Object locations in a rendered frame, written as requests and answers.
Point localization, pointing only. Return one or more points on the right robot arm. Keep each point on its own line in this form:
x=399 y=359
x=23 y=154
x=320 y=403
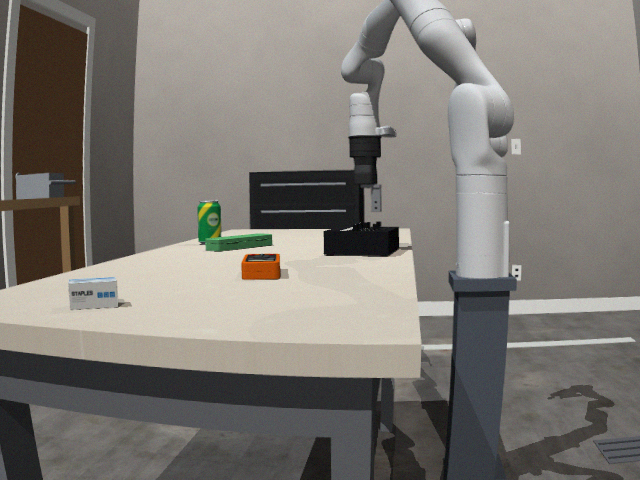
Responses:
x=499 y=145

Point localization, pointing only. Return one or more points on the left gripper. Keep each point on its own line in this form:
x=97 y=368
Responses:
x=365 y=148

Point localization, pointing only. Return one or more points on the green drink can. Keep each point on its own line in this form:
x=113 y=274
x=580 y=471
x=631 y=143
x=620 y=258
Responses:
x=209 y=220

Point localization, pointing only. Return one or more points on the black lighting desk panel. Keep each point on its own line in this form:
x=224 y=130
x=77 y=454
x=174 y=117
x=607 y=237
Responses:
x=361 y=240

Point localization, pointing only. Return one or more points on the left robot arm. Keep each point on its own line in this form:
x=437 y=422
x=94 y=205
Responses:
x=482 y=226

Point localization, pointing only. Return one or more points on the green rounded rectangular block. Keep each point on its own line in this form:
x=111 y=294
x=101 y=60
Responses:
x=238 y=242

